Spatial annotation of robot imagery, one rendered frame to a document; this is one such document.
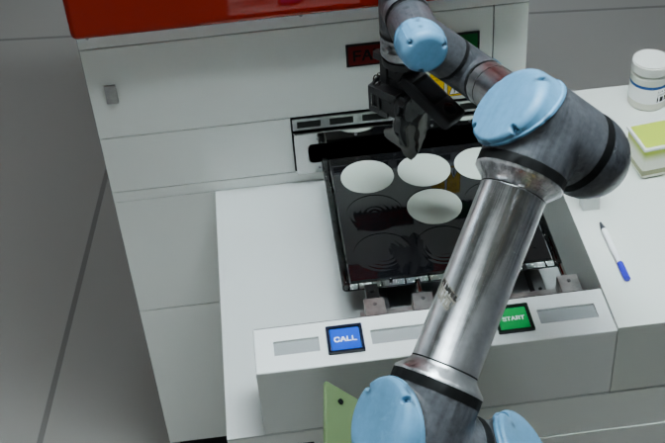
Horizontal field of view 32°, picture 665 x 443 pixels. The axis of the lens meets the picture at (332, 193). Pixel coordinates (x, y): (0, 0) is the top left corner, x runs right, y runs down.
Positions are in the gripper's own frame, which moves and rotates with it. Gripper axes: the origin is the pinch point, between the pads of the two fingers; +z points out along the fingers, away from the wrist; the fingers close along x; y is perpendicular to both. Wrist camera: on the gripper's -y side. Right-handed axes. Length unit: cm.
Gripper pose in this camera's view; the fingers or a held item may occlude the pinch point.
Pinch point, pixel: (415, 153)
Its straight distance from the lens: 208.5
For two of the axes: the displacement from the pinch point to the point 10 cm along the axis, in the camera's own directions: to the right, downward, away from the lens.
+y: -7.5, -3.8, 5.4
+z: 0.6, 7.7, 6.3
